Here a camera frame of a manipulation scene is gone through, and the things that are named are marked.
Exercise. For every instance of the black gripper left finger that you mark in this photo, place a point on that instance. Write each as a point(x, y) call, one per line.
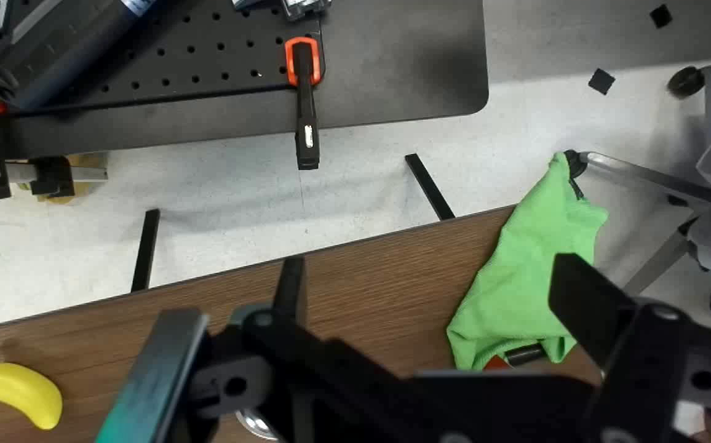
point(312, 369)

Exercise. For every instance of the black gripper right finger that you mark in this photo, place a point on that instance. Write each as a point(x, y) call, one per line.
point(607, 327)

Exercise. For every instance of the yellow banana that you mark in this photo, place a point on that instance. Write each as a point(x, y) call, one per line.
point(18, 392)

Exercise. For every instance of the green cloth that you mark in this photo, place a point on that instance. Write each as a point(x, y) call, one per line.
point(526, 279)

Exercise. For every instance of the black square floor marker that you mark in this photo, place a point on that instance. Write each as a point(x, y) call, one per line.
point(660, 15)
point(601, 79)

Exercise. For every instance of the black perforated breadboard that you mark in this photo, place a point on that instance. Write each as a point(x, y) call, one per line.
point(208, 50)

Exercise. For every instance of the black metal table frame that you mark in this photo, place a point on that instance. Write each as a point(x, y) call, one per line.
point(146, 250)

